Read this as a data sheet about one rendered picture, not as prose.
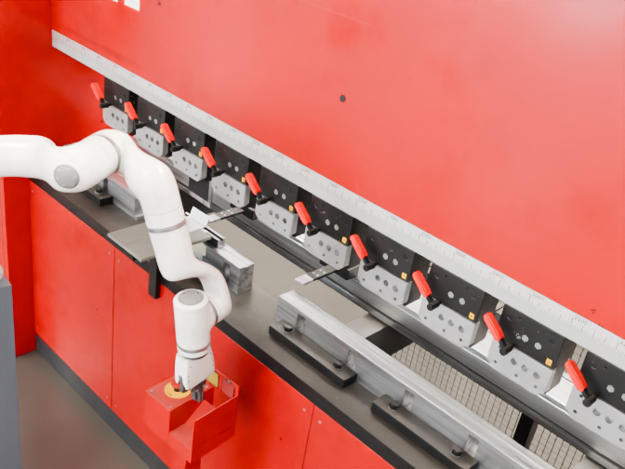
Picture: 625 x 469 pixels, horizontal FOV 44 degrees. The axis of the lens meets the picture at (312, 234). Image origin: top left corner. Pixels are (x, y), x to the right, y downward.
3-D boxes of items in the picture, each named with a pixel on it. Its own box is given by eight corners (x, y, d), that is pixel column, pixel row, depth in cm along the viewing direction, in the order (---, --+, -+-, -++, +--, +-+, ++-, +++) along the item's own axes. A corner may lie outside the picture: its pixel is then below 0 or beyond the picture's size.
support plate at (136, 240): (107, 235, 235) (107, 233, 235) (177, 215, 253) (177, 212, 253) (140, 261, 225) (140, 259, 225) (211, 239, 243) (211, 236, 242)
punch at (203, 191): (188, 195, 247) (190, 168, 242) (192, 194, 248) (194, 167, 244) (206, 208, 241) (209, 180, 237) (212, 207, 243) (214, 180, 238)
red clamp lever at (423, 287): (414, 272, 177) (433, 310, 176) (424, 267, 180) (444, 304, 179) (408, 274, 178) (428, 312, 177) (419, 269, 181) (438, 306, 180)
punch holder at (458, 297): (416, 320, 186) (431, 262, 178) (436, 309, 192) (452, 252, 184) (466, 352, 177) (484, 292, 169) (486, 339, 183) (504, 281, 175)
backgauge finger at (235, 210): (194, 217, 255) (195, 203, 253) (253, 199, 272) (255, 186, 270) (218, 232, 248) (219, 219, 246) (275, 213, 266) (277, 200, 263)
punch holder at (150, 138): (135, 142, 254) (137, 95, 246) (156, 138, 260) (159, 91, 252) (162, 159, 246) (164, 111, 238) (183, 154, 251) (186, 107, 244)
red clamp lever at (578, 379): (567, 362, 154) (591, 407, 153) (578, 355, 157) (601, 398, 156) (561, 365, 156) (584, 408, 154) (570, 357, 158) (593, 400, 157)
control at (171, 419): (143, 423, 214) (145, 373, 205) (187, 398, 225) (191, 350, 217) (191, 463, 203) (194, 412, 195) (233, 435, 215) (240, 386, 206)
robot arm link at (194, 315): (197, 322, 196) (169, 340, 190) (194, 280, 189) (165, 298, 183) (219, 337, 192) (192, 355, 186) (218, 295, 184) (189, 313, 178)
